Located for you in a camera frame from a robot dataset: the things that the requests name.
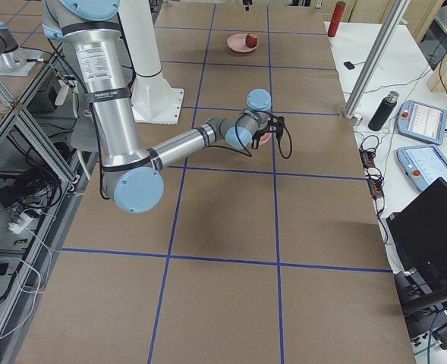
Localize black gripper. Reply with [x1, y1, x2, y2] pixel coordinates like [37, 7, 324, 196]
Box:
[251, 115, 286, 149]

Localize red yellow apple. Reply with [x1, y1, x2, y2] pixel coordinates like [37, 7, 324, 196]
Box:
[244, 33, 258, 49]

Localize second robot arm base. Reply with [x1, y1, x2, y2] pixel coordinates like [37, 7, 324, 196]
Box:
[0, 21, 38, 77]

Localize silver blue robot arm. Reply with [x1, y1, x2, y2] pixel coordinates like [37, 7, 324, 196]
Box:
[42, 1, 288, 214]

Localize pink bowl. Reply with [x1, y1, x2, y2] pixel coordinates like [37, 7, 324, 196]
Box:
[259, 133, 272, 145]

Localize pink plate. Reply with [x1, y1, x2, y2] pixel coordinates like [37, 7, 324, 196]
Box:
[226, 33, 259, 53]

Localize small black puck device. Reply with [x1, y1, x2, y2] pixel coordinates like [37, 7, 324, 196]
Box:
[343, 61, 355, 70]

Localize black orange usb hub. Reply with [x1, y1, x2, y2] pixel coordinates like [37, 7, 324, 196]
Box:
[360, 149, 385, 200]

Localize black bottle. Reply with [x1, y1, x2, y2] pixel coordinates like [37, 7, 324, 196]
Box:
[367, 91, 399, 131]

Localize red bottle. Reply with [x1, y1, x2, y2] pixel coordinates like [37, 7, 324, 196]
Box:
[327, 1, 346, 37]

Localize upper blue teach pendant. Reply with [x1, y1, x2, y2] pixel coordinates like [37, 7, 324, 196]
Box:
[396, 100, 447, 146]

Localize blue teach pendant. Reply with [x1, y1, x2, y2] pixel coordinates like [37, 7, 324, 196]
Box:
[396, 145, 447, 192]
[396, 100, 447, 146]

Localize lower blue teach pendant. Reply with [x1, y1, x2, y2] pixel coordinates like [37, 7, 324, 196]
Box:
[396, 145, 447, 192]

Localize black laptop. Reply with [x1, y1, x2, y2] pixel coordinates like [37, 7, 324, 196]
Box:
[385, 176, 447, 289]

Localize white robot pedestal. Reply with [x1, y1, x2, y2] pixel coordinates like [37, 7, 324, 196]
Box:
[118, 0, 184, 124]

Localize aluminium frame post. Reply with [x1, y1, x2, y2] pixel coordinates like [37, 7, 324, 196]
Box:
[342, 0, 410, 119]

